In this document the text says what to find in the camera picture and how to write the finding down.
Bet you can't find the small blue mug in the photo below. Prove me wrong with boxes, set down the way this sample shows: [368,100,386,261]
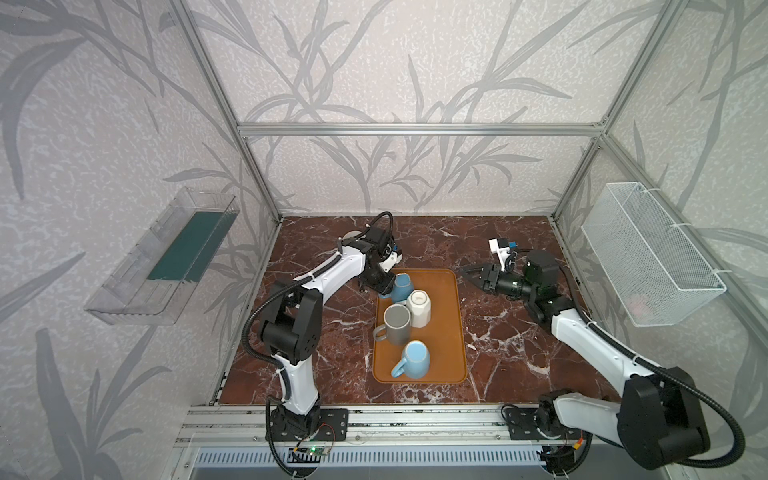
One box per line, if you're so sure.
[379,273,415,303]

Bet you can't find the lavender purple mug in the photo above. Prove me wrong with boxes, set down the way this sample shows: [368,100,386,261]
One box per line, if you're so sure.
[342,231,363,241]

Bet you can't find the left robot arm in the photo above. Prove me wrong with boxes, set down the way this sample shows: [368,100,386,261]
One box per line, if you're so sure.
[241,220,402,441]

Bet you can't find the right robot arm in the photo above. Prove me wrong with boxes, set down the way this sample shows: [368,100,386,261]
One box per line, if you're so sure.
[458,248,746,470]

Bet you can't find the grey mug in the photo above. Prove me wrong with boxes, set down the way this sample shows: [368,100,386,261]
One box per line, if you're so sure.
[373,304,412,346]

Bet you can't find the white faceted mug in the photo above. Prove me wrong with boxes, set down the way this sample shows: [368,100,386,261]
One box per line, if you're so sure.
[406,290,432,328]

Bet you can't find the large light blue mug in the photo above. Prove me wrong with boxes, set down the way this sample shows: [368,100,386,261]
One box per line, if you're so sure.
[391,340,431,380]

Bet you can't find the orange brown tray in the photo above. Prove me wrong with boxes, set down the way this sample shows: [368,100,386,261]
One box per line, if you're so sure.
[371,268,468,384]

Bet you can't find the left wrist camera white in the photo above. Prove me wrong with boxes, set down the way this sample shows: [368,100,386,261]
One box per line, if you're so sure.
[378,244,403,273]

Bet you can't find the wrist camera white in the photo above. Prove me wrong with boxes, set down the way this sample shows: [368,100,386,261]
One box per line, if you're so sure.
[489,238,519,272]
[378,244,403,273]

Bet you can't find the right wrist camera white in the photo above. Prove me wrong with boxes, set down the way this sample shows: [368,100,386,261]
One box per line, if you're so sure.
[489,238,519,272]

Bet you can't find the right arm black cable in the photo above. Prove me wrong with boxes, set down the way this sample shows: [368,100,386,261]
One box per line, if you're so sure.
[515,245,747,469]

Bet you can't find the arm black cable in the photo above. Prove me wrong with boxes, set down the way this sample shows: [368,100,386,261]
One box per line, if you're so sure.
[241,211,396,478]
[515,245,747,469]

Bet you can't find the white wire mesh basket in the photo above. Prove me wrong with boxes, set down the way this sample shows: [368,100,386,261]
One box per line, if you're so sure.
[582,182,727,328]

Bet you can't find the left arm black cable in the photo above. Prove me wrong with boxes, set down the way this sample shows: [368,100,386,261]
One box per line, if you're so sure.
[241,211,396,478]

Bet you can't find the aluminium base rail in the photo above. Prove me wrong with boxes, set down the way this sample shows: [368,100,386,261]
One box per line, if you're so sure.
[170,403,682,448]

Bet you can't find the clear plastic wall bin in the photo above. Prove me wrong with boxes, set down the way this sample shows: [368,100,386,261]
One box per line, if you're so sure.
[84,187,240,326]

